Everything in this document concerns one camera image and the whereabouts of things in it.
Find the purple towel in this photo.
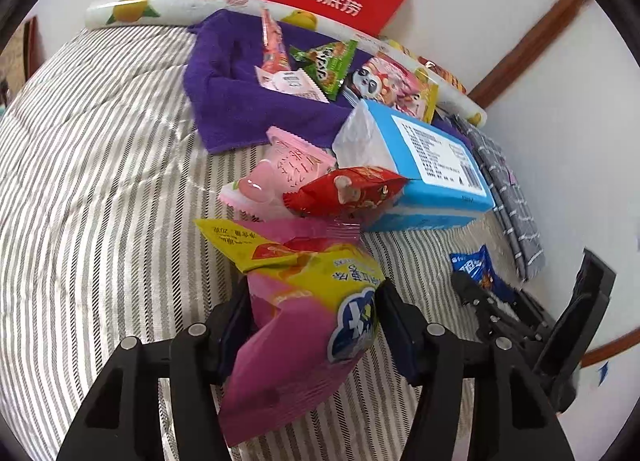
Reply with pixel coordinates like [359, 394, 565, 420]
[182, 8, 471, 156]

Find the blue tissue pack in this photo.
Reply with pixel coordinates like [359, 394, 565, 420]
[332, 100, 496, 233]

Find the orange striped packet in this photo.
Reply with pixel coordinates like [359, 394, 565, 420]
[417, 55, 468, 96]

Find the pink jelly packet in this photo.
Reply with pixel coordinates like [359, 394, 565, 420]
[218, 126, 337, 222]

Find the pale pink pastry packet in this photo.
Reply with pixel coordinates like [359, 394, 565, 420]
[255, 66, 326, 103]

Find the pink panda snack bag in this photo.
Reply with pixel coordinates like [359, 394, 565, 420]
[345, 52, 441, 124]

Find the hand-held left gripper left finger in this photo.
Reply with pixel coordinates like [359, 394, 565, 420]
[55, 277, 256, 461]

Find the grey checked cloth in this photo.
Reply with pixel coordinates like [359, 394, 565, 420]
[452, 114, 547, 283]

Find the green triangular snack packet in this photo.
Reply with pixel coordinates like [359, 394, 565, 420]
[289, 38, 360, 102]

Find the red snack packet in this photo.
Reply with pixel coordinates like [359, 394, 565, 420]
[282, 166, 411, 219]

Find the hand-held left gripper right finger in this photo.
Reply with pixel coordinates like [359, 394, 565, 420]
[375, 280, 576, 461]

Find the white roll with lemon print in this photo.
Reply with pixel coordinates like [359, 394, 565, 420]
[84, 0, 488, 128]

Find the dark blue snack packet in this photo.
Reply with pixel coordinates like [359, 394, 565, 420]
[448, 244, 518, 304]

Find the long pink candy packet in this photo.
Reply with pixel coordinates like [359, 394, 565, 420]
[260, 8, 292, 74]

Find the magenta yellow snack bag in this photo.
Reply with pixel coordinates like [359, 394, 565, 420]
[194, 216, 386, 447]

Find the grey striped quilt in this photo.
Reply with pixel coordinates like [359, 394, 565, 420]
[0, 24, 591, 461]

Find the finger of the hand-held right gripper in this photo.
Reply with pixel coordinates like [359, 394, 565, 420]
[510, 286, 556, 329]
[450, 272, 538, 344]

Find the brown wooden wall rail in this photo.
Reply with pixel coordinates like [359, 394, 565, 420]
[470, 0, 593, 109]

